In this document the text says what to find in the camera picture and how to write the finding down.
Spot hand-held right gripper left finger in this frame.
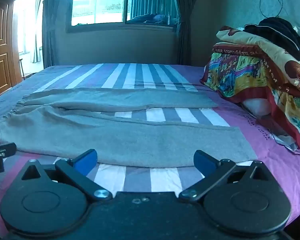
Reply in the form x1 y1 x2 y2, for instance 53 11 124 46
21 149 113 202

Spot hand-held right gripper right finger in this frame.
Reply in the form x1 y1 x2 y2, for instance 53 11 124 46
179 150 273 202

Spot grey striped sweatshirt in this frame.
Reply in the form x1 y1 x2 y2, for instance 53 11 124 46
0 88 258 168

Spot white pillow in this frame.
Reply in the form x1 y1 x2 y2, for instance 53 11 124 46
242 97 272 116

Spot dark chair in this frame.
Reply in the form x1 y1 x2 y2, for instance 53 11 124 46
18 57 34 81

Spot colourful printed blanket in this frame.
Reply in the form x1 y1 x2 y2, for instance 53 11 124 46
200 42 300 153

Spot wooden door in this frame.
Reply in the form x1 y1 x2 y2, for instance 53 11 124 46
0 0 23 101

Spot striped bed sheet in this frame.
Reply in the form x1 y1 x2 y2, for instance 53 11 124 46
0 63 300 230

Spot sheer white curtain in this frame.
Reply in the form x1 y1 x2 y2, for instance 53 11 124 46
31 0 45 63

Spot dark curtain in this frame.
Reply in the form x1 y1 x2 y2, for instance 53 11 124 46
173 0 193 67
42 0 75 68

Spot black cloth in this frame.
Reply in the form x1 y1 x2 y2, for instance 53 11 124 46
244 17 300 61

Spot dark clothes on sill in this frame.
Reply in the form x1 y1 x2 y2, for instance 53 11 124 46
129 12 180 26

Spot sliding glass window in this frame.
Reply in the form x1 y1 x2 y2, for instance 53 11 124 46
70 0 181 27

